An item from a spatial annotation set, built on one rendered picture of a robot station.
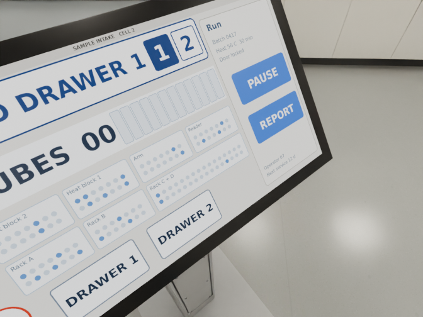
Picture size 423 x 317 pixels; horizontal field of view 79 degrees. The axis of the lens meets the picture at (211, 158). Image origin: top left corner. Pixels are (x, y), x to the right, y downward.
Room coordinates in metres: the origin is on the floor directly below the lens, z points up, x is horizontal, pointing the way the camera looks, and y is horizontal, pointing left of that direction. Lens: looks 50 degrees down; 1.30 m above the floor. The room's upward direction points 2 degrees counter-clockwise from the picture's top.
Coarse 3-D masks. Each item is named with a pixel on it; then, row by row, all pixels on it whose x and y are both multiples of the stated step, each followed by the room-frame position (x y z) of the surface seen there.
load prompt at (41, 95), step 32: (160, 32) 0.31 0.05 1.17; (192, 32) 0.32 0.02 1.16; (64, 64) 0.24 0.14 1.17; (96, 64) 0.25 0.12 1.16; (128, 64) 0.27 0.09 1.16; (160, 64) 0.28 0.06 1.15; (192, 64) 0.29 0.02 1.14; (0, 96) 0.20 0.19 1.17; (32, 96) 0.21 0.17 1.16; (64, 96) 0.22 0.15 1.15; (96, 96) 0.23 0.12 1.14; (0, 128) 0.18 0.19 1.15; (32, 128) 0.19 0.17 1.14
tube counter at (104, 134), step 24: (216, 72) 0.30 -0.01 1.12; (144, 96) 0.25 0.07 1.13; (168, 96) 0.25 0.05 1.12; (192, 96) 0.27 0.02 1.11; (216, 96) 0.28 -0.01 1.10; (96, 120) 0.21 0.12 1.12; (120, 120) 0.22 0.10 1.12; (144, 120) 0.23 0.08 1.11; (168, 120) 0.23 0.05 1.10; (96, 144) 0.19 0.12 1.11; (120, 144) 0.20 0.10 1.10
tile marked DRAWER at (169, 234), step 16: (208, 192) 0.18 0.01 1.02; (192, 208) 0.16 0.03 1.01; (208, 208) 0.17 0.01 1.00; (160, 224) 0.14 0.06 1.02; (176, 224) 0.14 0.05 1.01; (192, 224) 0.15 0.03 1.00; (208, 224) 0.15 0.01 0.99; (160, 240) 0.13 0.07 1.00; (176, 240) 0.13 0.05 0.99; (160, 256) 0.11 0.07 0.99
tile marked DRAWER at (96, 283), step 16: (128, 240) 0.12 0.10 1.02; (112, 256) 0.10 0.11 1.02; (128, 256) 0.11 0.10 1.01; (80, 272) 0.09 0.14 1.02; (96, 272) 0.09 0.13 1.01; (112, 272) 0.09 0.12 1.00; (128, 272) 0.09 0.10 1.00; (144, 272) 0.09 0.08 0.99; (64, 288) 0.07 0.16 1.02; (80, 288) 0.07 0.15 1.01; (96, 288) 0.08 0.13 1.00; (112, 288) 0.08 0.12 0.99; (64, 304) 0.06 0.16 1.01; (80, 304) 0.06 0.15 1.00; (96, 304) 0.06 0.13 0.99
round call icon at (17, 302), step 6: (12, 300) 0.06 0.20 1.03; (18, 300) 0.06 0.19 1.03; (6, 306) 0.06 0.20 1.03; (12, 306) 0.06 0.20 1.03; (18, 306) 0.06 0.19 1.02; (24, 306) 0.06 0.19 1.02; (0, 312) 0.05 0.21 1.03; (6, 312) 0.05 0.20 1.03; (12, 312) 0.05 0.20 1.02; (18, 312) 0.05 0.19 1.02; (24, 312) 0.05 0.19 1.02; (30, 312) 0.05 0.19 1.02
